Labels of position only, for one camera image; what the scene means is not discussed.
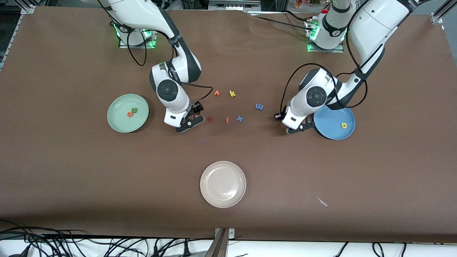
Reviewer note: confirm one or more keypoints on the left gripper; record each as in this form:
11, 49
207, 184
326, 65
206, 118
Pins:
278, 116

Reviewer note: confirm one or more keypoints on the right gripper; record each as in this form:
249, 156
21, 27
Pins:
196, 109

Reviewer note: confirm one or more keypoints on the blue foam letter m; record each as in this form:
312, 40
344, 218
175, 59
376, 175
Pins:
259, 106

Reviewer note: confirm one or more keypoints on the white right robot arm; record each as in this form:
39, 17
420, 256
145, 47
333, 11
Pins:
142, 14

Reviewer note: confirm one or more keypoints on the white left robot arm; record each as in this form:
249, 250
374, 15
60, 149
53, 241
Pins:
371, 21

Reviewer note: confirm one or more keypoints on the blue plate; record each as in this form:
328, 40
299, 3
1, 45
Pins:
335, 130

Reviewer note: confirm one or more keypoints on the green plate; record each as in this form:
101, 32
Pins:
121, 125

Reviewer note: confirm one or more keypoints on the beige plate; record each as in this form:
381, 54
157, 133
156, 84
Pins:
223, 184

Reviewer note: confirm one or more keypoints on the white tape scrap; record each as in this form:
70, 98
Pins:
322, 202

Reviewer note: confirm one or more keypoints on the grey electronics box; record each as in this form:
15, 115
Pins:
234, 5

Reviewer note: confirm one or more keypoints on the orange background clutter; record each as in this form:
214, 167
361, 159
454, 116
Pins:
307, 3

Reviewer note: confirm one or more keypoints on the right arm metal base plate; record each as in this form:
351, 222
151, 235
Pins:
137, 46

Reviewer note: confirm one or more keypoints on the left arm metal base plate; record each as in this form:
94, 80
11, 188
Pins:
335, 50

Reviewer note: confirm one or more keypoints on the aluminium profile bracket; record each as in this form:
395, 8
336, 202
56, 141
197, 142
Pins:
221, 246

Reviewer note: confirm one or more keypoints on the aluminium table edge rail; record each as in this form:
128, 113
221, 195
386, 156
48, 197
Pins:
11, 39

